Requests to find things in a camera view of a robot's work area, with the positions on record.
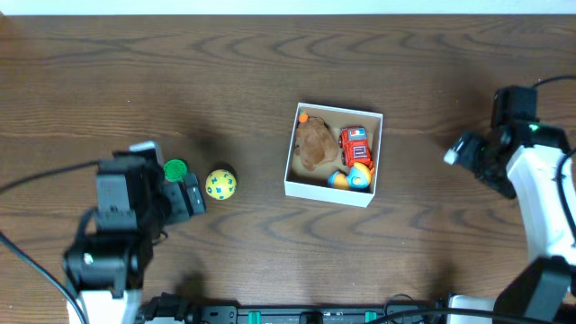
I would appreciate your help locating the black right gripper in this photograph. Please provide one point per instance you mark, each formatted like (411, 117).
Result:
(488, 162)

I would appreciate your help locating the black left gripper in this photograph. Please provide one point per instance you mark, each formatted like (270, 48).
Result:
(175, 201)

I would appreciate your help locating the white cardboard box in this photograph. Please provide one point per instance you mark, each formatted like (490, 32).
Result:
(299, 182)

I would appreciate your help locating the red toy fire truck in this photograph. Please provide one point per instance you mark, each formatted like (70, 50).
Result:
(354, 143)

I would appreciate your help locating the brown plush toy with carrot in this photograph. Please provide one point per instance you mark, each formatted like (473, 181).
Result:
(314, 142)

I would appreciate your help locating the yellow ball with blue letters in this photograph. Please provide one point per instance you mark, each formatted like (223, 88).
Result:
(221, 184)

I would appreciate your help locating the black rail with green clips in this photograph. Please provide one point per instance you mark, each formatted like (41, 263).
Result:
(169, 308)

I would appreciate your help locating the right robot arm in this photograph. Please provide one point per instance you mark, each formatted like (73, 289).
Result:
(530, 162)

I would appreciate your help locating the green round toy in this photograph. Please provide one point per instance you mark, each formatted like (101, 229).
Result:
(175, 170)

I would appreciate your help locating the blue and yellow duck toy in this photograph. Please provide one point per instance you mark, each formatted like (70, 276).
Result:
(358, 178)

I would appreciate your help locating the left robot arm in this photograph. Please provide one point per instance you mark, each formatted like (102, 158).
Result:
(114, 242)

